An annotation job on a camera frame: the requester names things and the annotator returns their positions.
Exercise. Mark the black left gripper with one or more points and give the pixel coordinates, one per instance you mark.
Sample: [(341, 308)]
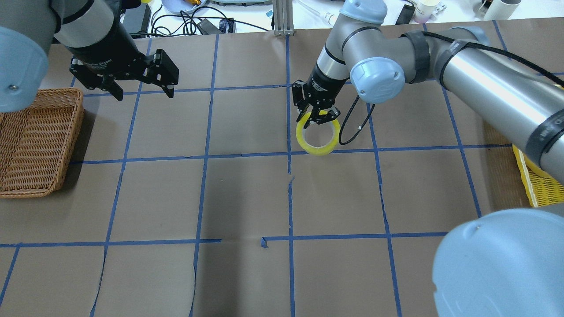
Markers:
[(105, 49)]

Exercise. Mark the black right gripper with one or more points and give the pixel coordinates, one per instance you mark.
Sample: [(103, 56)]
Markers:
[(323, 86)]

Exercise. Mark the yellow tape roll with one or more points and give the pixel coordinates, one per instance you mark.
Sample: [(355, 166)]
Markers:
[(319, 140)]

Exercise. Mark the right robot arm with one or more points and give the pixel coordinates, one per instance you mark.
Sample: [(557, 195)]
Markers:
[(508, 263)]

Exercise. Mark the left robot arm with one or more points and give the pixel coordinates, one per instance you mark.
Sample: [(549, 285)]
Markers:
[(27, 29)]

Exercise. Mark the blue plate with brass part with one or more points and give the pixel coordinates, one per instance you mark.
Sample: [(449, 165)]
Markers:
[(187, 6)]

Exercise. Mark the black power adapter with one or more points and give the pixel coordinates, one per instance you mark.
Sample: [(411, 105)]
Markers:
[(205, 27)]

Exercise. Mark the light bulb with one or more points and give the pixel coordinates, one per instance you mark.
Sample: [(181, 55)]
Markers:
[(328, 18)]

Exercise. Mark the brown wicker basket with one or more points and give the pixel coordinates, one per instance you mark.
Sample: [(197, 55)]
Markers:
[(37, 143)]

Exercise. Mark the lavender cup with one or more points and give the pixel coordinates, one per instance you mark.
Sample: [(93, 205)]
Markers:
[(424, 9)]

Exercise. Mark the white mug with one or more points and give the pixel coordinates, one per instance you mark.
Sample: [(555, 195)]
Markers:
[(499, 9)]

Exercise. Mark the yellow plastic basket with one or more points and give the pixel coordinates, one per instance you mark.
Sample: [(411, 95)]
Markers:
[(541, 189)]

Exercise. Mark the aluminium frame post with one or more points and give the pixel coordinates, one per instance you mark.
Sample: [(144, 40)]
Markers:
[(283, 17)]

